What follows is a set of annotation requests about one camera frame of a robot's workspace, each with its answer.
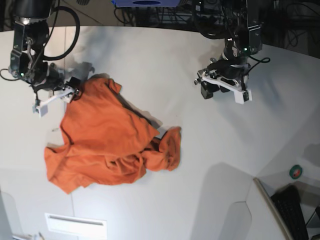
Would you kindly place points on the black keyboard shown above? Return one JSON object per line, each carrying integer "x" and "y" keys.
{"x": 287, "y": 203}

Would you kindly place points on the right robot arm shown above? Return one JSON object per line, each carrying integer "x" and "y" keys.
{"x": 28, "y": 62}

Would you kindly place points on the orange t-shirt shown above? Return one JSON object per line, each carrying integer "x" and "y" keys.
{"x": 106, "y": 143}

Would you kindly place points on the white paper sheet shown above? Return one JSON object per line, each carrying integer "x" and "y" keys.
{"x": 76, "y": 226}

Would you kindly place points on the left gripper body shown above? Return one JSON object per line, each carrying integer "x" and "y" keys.
{"x": 225, "y": 69}

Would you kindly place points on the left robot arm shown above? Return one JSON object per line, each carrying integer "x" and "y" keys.
{"x": 241, "y": 31}

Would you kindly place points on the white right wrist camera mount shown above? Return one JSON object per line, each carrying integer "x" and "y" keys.
{"x": 40, "y": 107}

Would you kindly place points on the green tape roll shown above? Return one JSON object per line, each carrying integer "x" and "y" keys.
{"x": 296, "y": 172}

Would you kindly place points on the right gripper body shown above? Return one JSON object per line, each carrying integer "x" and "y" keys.
{"x": 46, "y": 77}

